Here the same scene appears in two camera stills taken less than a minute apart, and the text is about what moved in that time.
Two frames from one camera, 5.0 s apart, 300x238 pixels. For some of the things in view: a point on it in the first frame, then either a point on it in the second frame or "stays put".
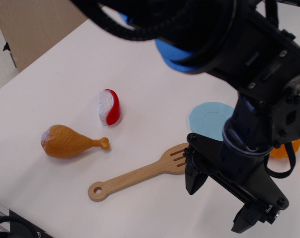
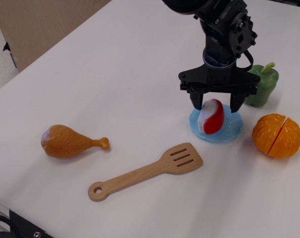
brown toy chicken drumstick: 60,141 stays put
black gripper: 239,169 to 232,79
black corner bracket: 19,229 stays put
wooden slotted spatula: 173,160 stays put
